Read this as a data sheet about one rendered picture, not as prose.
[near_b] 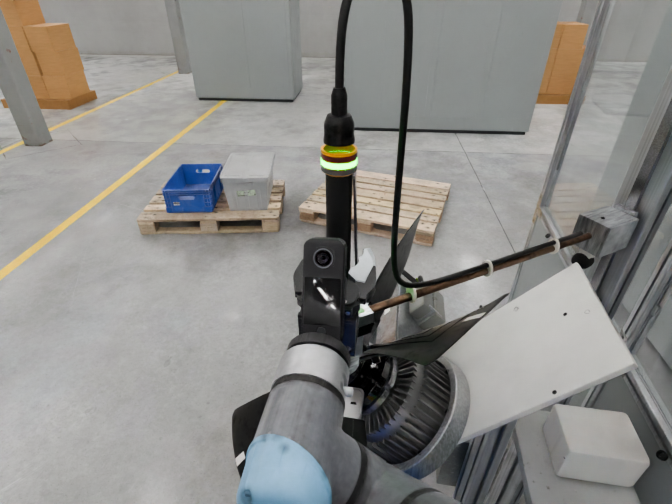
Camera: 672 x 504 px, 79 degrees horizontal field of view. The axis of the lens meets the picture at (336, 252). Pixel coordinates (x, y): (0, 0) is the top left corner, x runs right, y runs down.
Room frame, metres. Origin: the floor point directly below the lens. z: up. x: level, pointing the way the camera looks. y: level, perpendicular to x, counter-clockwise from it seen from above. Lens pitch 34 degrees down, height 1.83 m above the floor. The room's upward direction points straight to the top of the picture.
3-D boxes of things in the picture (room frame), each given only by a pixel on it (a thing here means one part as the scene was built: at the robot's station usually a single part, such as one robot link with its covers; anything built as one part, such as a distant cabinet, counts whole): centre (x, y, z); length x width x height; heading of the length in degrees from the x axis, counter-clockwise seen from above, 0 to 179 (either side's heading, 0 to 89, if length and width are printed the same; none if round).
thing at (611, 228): (0.74, -0.57, 1.39); 0.10 x 0.07 x 0.09; 116
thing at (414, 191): (3.48, -0.41, 0.07); 1.20 x 1.00 x 0.15; 69
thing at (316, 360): (0.28, 0.02, 1.48); 0.08 x 0.05 x 0.08; 81
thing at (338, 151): (0.46, 0.00, 1.65); 0.04 x 0.04 x 0.03
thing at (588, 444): (0.56, -0.61, 0.92); 0.17 x 0.16 x 0.11; 81
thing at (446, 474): (0.63, -0.37, 0.73); 0.15 x 0.09 x 0.22; 81
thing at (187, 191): (3.41, 1.28, 0.25); 0.60 x 0.41 x 0.22; 2
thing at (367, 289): (0.41, -0.03, 1.50); 0.09 x 0.05 x 0.02; 155
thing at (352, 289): (0.36, 0.01, 1.47); 0.12 x 0.08 x 0.09; 171
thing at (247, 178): (3.43, 0.77, 0.31); 0.60 x 0.42 x 0.33; 2
